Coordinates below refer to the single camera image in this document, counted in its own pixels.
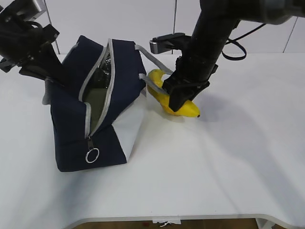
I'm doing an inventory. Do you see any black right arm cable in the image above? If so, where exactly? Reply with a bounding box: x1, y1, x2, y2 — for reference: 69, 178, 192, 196
221, 19, 270, 61

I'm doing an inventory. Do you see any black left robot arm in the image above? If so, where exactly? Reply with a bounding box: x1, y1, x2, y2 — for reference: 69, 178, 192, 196
0, 8, 71, 86

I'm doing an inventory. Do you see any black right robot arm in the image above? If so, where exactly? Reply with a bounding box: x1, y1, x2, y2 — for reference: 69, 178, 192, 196
153, 0, 305, 112

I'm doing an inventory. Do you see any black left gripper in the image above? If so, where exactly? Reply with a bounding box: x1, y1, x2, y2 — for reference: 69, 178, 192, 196
0, 22, 71, 86

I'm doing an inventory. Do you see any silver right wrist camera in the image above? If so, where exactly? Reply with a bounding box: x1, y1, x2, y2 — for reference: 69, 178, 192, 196
150, 32, 191, 54

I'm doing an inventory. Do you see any white paper scrap under table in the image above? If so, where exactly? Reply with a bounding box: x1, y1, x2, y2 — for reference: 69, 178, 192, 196
152, 219, 182, 227

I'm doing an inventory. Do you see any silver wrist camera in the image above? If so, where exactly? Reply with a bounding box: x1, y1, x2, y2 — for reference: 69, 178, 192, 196
0, 0, 47, 21
150, 32, 191, 54

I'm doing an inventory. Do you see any navy blue lunch bag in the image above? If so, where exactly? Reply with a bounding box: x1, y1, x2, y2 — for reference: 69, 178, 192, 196
43, 36, 171, 172

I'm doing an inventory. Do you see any green lid glass container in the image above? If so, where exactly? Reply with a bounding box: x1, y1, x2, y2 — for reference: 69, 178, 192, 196
82, 69, 112, 134

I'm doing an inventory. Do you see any yellow banana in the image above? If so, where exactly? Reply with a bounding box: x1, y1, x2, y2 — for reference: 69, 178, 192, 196
147, 69, 201, 117

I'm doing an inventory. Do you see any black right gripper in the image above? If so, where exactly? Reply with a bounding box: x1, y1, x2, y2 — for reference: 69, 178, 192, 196
162, 52, 218, 112

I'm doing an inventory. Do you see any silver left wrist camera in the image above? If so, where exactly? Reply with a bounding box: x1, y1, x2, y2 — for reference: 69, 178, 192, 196
0, 0, 47, 21

